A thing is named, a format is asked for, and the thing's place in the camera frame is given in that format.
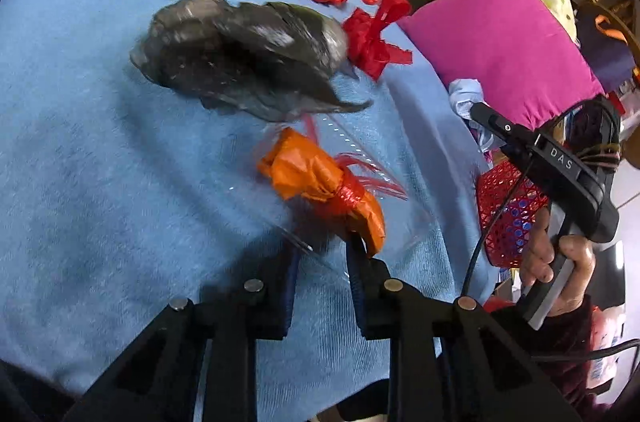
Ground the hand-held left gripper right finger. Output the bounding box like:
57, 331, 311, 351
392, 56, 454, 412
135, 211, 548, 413
345, 235, 582, 422

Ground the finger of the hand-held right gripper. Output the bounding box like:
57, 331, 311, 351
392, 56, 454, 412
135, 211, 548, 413
469, 101, 540, 153

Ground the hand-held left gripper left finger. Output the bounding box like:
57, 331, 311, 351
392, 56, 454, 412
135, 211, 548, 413
62, 246, 304, 422

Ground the clear plastic bag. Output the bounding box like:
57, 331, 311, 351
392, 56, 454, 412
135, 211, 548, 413
230, 112, 443, 265

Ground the red mesh basket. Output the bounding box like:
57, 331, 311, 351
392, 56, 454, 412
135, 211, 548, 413
475, 161, 551, 269

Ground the orange plastic bag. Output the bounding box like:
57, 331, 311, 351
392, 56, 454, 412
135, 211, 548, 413
257, 127, 408, 259

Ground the person's right forearm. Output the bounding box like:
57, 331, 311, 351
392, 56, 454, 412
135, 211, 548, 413
492, 296, 606, 410

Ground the person's right hand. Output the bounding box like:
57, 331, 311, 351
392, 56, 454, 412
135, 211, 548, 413
520, 206, 598, 318

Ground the light blue cloth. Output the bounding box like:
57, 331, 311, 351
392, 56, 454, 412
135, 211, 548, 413
448, 78, 495, 154

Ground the magenta pillow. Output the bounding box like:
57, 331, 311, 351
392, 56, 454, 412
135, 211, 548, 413
397, 0, 607, 131

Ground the red ribbon plastic bag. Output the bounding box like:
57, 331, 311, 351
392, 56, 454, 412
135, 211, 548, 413
342, 0, 415, 81

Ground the blue blanket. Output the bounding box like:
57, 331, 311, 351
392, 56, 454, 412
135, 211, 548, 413
0, 0, 501, 409

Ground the black plastic bag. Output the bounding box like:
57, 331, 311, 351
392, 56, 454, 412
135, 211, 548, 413
130, 0, 374, 124

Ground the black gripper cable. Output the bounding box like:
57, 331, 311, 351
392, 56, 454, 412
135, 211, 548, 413
461, 165, 532, 300

